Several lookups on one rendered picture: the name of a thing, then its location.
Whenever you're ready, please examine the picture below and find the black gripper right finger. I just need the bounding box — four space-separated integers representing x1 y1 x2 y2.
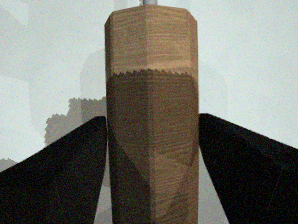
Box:
200 113 298 224

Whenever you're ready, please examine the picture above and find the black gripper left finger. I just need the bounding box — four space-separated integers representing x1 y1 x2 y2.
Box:
0 116 108 224

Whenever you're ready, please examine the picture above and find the brown wooden tool handle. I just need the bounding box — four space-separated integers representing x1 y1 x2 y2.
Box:
104 0 200 224

